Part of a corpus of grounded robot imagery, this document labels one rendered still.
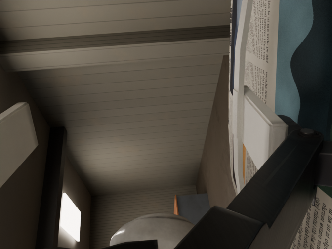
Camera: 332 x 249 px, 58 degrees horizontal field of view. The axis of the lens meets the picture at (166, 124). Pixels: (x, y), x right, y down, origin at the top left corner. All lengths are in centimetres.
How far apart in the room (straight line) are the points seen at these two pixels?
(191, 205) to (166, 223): 630
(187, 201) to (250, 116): 659
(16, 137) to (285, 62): 16
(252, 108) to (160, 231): 28
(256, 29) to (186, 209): 649
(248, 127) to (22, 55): 397
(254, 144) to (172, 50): 377
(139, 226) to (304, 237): 26
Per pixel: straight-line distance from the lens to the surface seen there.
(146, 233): 40
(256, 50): 24
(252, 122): 16
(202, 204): 675
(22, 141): 19
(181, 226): 42
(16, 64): 423
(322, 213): 18
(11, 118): 18
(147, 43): 381
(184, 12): 388
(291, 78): 18
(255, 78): 24
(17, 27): 414
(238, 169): 19
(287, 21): 19
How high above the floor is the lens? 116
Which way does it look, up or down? 3 degrees down
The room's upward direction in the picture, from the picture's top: 95 degrees counter-clockwise
